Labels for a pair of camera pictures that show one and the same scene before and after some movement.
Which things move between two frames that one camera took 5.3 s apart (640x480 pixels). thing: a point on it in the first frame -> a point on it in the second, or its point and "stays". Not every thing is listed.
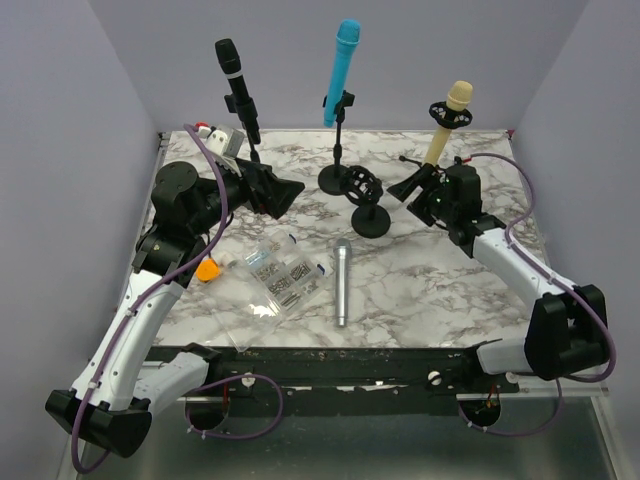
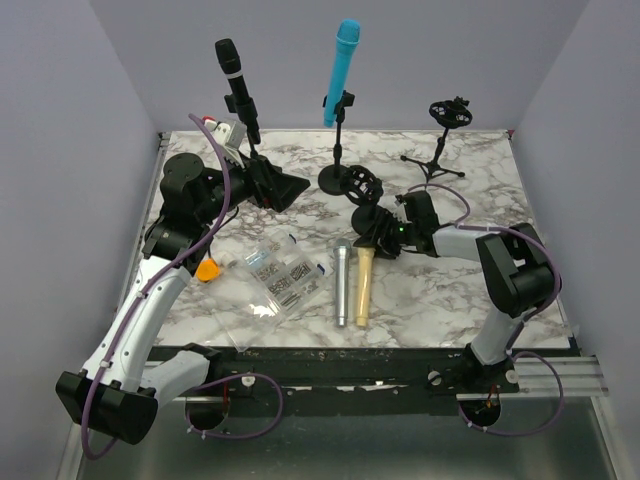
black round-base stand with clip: x=331 y=178 stays
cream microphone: x=459 y=97 -> x=365 y=270
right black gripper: x=427 y=177 -> x=384 y=247
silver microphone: x=342 y=248 stays
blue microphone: x=347 y=42 stays
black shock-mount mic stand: x=361 y=187 stays
